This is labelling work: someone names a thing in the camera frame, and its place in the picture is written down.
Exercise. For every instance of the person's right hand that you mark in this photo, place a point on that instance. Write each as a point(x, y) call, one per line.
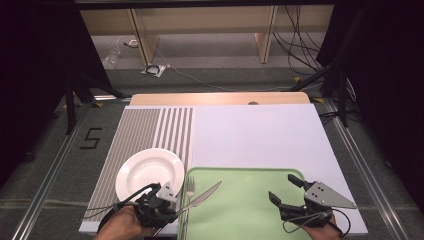
point(325, 233)

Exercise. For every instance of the wooden background desk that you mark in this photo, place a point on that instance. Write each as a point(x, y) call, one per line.
point(206, 20)

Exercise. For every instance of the black metal stand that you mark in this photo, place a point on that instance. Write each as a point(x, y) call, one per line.
point(342, 100)
point(70, 110)

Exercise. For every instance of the person's left hand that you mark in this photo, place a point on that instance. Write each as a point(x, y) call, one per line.
point(120, 226)

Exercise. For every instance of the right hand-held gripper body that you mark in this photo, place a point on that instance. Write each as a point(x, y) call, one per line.
point(323, 196)

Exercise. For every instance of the white plate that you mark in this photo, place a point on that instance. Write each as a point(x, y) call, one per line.
point(146, 170)

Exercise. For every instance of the white table board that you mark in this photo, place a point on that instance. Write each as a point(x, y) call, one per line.
point(260, 140)

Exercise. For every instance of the striped grey placemat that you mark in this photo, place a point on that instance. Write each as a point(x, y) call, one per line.
point(140, 126)

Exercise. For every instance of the silver knife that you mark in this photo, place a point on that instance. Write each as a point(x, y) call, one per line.
point(203, 195)

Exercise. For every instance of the black curtain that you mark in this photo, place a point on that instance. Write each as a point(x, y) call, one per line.
point(390, 83)
point(33, 83)

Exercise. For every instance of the green tray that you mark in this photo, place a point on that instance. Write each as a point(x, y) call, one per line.
point(240, 206)

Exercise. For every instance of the metal floor rail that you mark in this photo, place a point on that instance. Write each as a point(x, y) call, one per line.
point(50, 180)
point(366, 180)

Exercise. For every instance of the wooden table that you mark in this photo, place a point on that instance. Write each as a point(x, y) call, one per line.
point(216, 99)

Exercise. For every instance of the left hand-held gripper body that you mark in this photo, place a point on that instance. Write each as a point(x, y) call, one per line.
point(150, 210)

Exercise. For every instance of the clear plastic bottle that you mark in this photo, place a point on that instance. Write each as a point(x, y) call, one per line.
point(112, 56)

